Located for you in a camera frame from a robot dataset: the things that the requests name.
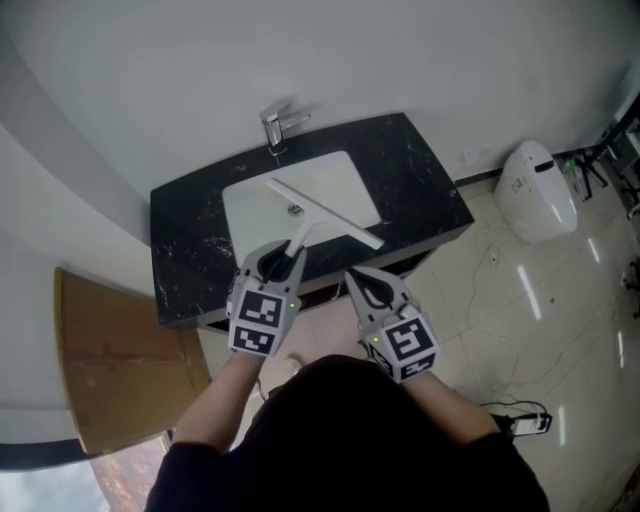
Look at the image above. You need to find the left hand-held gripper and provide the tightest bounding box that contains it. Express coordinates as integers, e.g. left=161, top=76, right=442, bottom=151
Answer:
left=225, top=240, right=308, bottom=358

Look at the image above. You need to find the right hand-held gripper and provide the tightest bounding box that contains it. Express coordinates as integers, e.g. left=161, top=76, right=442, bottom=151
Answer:
left=344, top=266, right=441, bottom=386

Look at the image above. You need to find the white squeegee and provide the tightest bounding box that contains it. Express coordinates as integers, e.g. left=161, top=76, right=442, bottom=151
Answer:
left=264, top=177, right=386, bottom=259

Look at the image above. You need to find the person's right forearm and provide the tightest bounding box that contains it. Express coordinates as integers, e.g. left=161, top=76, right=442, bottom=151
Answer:
left=399, top=372, right=501, bottom=447

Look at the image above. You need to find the person's left forearm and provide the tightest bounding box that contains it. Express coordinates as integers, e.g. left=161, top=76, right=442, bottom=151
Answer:
left=172, top=347, right=266, bottom=456

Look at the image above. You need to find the white sink basin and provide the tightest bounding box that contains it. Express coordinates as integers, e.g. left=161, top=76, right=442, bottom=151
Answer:
left=221, top=149, right=384, bottom=261

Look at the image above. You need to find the black marble vanity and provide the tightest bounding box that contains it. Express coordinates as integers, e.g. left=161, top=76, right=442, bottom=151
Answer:
left=149, top=112, right=476, bottom=331

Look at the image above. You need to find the chrome faucet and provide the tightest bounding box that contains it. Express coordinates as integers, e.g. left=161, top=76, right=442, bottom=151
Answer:
left=258, top=101, right=313, bottom=157

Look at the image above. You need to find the person's black shirt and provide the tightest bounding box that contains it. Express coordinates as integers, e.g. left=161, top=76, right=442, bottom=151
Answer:
left=144, top=353, right=551, bottom=512

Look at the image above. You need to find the brown cardboard sheet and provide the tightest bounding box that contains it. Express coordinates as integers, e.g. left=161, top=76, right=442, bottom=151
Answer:
left=53, top=267, right=213, bottom=456

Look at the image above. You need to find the white toilet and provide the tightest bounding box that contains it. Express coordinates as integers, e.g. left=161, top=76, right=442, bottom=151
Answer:
left=492, top=139, right=580, bottom=245

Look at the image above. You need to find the black tripod stand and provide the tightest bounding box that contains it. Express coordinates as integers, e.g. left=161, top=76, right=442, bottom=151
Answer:
left=554, top=117, right=640, bottom=221

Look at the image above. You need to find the white floor cable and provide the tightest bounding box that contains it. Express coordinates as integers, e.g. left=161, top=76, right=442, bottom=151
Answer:
left=439, top=219, right=640, bottom=396

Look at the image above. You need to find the dark glass door frame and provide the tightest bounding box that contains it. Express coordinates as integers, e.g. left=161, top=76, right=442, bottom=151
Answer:
left=0, top=428, right=174, bottom=472

